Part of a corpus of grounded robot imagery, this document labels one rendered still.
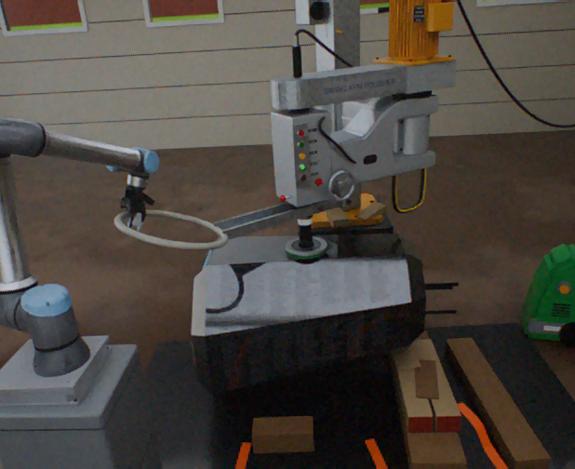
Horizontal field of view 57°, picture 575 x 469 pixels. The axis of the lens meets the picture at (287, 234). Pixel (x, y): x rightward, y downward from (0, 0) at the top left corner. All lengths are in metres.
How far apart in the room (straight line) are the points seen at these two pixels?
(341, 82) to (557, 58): 7.03
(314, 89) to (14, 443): 1.76
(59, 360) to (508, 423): 2.06
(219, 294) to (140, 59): 6.68
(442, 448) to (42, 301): 1.83
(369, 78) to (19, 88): 7.85
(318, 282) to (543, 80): 7.11
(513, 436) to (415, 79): 1.75
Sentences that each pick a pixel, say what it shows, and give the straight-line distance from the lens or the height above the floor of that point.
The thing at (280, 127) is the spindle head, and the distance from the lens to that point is 2.46.
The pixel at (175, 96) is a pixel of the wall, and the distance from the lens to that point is 8.89.
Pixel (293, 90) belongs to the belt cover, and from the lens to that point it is 2.36.
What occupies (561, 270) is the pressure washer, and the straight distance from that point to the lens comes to 3.52.
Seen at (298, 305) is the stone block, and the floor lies 0.70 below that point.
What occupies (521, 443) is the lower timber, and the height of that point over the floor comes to 0.11.
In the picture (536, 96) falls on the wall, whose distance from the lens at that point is 9.26.
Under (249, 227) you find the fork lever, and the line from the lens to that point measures 2.43.
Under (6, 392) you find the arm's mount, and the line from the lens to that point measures 2.05.
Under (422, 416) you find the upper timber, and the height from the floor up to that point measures 0.23.
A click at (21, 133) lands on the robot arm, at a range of 1.89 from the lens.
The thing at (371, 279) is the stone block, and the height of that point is 0.78.
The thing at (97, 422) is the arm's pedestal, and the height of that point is 0.82.
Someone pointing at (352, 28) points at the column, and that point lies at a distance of 3.29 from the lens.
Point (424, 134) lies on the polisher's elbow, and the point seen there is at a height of 1.39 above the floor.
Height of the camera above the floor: 2.02
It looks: 23 degrees down
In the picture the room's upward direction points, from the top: 4 degrees counter-clockwise
